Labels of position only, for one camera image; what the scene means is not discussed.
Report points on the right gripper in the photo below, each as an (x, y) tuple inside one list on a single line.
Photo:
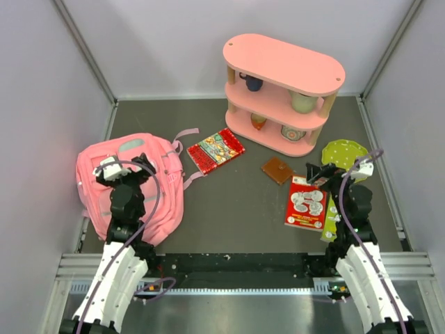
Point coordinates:
[(329, 170)]

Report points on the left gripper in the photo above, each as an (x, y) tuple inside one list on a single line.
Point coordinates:
[(147, 170)]

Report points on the pink student backpack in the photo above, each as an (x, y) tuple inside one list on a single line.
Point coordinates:
[(164, 209)]

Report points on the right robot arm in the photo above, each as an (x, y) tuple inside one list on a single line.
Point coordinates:
[(355, 254)]

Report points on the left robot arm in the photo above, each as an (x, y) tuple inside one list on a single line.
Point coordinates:
[(125, 256)]

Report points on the brown leather wallet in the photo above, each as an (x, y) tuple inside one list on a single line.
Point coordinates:
[(278, 170)]

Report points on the green polka dot plate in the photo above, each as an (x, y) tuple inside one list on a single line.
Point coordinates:
[(342, 153)]

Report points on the red cartoon book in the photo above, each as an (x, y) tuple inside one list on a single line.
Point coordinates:
[(306, 206)]

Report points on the patterned flower-shaped bowl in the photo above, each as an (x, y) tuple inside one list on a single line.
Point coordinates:
[(291, 134)]

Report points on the green cartoon book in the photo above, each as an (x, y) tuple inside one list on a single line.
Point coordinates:
[(329, 232)]

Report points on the red patterned book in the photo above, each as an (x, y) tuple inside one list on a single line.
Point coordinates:
[(215, 151)]

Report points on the beige ceramic mug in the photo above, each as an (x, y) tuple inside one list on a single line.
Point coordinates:
[(302, 103)]

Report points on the orange cup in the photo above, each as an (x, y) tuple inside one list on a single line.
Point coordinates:
[(257, 121)]

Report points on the pink three-tier wooden shelf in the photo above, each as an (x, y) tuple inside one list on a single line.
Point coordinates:
[(282, 67)]

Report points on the dark blue mug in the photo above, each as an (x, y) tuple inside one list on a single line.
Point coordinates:
[(252, 83)]

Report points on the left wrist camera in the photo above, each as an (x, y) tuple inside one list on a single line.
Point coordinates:
[(112, 169)]

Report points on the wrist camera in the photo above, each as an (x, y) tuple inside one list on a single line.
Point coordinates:
[(112, 169), (362, 169)]

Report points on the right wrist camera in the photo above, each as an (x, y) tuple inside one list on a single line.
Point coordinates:
[(362, 169)]

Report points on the white cable duct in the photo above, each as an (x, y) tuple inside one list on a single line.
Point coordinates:
[(319, 288)]

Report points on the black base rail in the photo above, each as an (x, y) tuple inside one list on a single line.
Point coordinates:
[(233, 270)]

